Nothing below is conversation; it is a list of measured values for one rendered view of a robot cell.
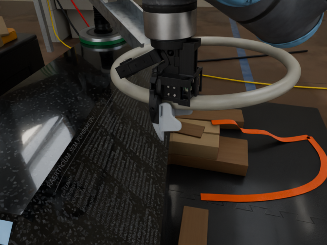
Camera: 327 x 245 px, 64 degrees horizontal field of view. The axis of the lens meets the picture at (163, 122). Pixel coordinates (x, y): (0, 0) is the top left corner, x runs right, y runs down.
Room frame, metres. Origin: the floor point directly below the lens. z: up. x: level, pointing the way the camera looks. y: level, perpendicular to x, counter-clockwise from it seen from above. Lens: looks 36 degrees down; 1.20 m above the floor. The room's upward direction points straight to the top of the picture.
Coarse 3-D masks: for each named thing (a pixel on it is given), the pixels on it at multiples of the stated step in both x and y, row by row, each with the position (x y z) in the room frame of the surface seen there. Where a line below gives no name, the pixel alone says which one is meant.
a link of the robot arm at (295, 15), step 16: (288, 0) 0.36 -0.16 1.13; (304, 0) 0.37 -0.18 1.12; (320, 0) 0.36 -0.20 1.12; (272, 16) 0.36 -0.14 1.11; (288, 16) 0.37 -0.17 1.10; (304, 16) 0.37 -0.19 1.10; (320, 16) 0.40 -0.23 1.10; (256, 32) 0.39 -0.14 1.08; (272, 32) 0.38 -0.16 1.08; (288, 32) 0.38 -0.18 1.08; (304, 32) 0.39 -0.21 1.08
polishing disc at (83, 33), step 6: (84, 30) 1.21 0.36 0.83; (90, 30) 1.21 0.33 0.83; (114, 30) 1.21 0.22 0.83; (84, 36) 1.12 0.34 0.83; (90, 36) 1.12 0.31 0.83; (96, 36) 1.12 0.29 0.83; (102, 36) 1.12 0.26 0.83; (108, 36) 1.12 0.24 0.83; (114, 36) 1.12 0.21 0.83; (120, 36) 1.13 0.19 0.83
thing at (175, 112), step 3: (174, 111) 0.48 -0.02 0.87; (177, 111) 0.48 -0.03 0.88; (180, 111) 0.48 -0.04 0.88; (183, 111) 0.47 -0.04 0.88; (186, 111) 0.47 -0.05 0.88; (189, 111) 0.47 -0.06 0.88; (192, 111) 0.47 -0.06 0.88; (174, 114) 0.48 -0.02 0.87; (177, 114) 0.48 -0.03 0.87; (180, 114) 0.48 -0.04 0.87; (183, 114) 0.47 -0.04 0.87; (186, 114) 0.47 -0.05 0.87; (189, 114) 0.47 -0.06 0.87
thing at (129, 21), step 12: (96, 0) 1.06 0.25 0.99; (120, 0) 1.14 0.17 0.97; (132, 0) 1.08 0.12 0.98; (108, 12) 0.99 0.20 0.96; (120, 12) 1.07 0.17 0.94; (132, 12) 1.07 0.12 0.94; (120, 24) 0.91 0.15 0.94; (132, 24) 0.99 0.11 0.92; (132, 36) 0.85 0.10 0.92; (144, 36) 0.93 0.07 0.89; (132, 48) 0.85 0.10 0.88
